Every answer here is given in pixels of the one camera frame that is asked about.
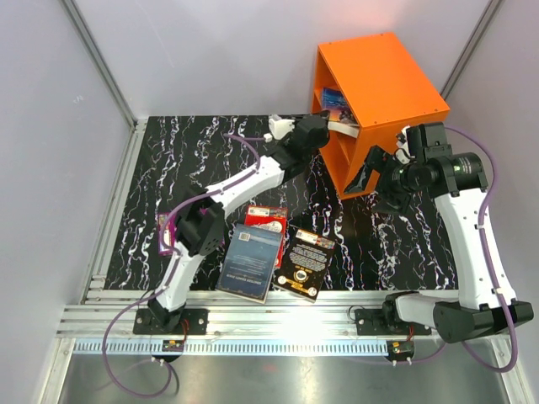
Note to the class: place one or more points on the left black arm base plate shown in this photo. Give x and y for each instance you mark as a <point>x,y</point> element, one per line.
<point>192,321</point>

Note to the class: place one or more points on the dark blue book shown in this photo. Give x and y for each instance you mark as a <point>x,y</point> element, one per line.
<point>249,264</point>

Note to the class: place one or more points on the blue sunset Jane Eyre book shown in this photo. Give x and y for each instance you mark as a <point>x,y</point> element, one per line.
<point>340,117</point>

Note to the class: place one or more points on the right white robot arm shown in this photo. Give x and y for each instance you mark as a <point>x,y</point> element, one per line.
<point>457,183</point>

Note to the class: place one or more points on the white slotted cable duct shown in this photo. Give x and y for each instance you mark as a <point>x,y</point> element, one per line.
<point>220,347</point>

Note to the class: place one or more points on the purple treehouse book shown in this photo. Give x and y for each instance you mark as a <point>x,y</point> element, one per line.
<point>166,234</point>

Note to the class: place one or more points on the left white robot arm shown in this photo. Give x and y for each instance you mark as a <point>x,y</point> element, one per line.
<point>200,218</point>

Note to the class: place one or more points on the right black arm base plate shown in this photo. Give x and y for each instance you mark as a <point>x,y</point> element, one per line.
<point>371,322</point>

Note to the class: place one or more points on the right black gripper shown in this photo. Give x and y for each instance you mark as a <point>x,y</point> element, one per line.
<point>377,160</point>

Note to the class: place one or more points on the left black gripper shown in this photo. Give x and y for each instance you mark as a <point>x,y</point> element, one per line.
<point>325,115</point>

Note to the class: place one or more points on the black book gold text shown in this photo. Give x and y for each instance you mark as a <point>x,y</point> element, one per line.
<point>304,265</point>

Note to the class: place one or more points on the red comic book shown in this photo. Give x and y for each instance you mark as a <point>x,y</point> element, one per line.
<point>271,219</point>

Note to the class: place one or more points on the orange two-shelf cabinet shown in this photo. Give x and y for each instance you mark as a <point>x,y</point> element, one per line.
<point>385,90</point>

